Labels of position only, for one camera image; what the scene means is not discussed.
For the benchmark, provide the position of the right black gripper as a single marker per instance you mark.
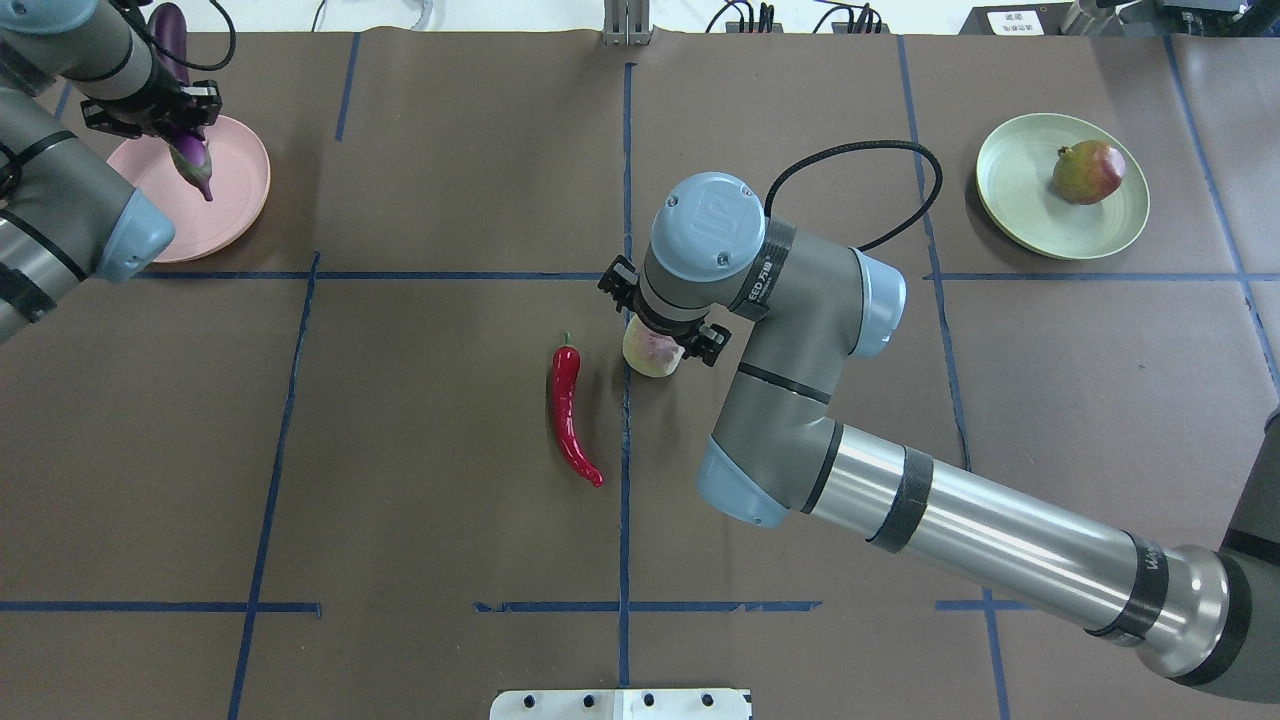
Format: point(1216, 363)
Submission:
point(713, 343)

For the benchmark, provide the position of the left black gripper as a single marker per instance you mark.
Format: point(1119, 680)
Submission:
point(157, 108)

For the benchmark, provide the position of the pale green peach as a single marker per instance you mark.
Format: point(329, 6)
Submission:
point(651, 354)

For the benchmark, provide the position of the purple eggplant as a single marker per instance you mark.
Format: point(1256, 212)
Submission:
point(187, 145)

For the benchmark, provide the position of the red chili pepper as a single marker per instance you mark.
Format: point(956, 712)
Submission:
point(565, 366)

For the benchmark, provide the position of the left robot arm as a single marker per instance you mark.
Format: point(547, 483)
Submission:
point(67, 215)

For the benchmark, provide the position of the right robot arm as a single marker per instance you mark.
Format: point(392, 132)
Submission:
point(1137, 400)

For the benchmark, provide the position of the pink plate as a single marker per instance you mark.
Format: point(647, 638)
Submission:
point(240, 183)

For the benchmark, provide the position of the green plate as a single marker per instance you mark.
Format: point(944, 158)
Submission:
point(1013, 175)

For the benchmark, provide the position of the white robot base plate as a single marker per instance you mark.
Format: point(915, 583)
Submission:
point(614, 703)

